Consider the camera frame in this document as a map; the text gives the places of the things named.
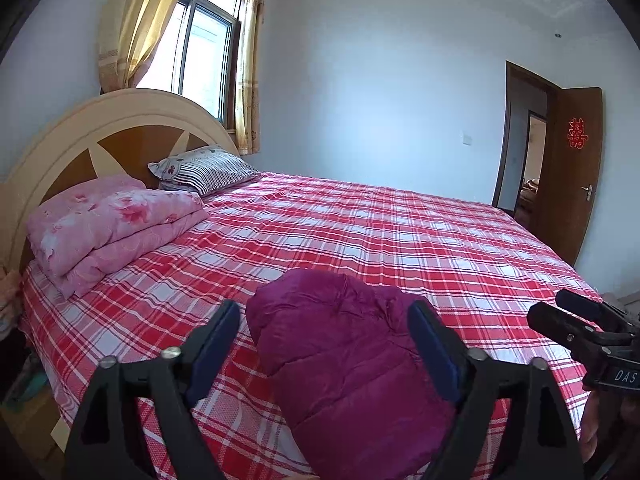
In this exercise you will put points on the narrow yellow curtain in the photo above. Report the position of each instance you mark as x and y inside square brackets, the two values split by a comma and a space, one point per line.
[248, 70]

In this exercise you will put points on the light wooden nightstand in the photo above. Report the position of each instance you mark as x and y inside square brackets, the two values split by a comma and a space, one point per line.
[35, 430]

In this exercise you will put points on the person's right hand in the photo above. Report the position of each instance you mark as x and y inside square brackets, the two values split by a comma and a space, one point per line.
[590, 425]

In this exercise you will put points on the brown wooden door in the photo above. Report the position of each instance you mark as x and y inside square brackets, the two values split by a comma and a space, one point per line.
[560, 200]

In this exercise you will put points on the white wall switch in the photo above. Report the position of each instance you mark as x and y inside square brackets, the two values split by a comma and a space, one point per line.
[466, 137]

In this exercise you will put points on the purple down jacket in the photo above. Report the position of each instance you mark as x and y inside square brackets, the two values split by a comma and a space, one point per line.
[340, 360]

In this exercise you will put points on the red paper door decoration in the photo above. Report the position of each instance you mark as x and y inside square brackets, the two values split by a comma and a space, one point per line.
[577, 134]

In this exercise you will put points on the bed with red plaid sheet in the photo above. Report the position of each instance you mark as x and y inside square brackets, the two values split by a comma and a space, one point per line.
[350, 230]

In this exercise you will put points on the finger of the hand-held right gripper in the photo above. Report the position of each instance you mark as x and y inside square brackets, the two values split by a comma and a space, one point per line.
[550, 325]
[575, 302]

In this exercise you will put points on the wide yellow curtain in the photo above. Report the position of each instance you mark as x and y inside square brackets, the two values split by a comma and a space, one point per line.
[135, 25]

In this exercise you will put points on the window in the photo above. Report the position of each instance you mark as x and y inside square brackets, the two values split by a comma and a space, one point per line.
[205, 60]

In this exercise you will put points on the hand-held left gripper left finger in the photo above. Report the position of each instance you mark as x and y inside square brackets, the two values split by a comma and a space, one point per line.
[215, 350]

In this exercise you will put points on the cream and brown wooden headboard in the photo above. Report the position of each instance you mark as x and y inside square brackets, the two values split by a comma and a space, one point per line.
[60, 150]

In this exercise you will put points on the pink floral folded quilt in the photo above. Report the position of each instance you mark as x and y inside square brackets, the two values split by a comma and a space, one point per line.
[115, 225]

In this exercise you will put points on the striped pillow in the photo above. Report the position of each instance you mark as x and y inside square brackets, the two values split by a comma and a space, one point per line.
[210, 172]

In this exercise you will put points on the pile of clothes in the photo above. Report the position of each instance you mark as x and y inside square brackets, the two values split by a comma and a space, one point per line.
[10, 310]

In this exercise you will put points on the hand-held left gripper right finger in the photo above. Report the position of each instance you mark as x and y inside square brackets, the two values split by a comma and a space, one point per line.
[435, 350]

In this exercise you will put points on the brown door frame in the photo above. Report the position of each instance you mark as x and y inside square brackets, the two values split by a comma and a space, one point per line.
[502, 135]

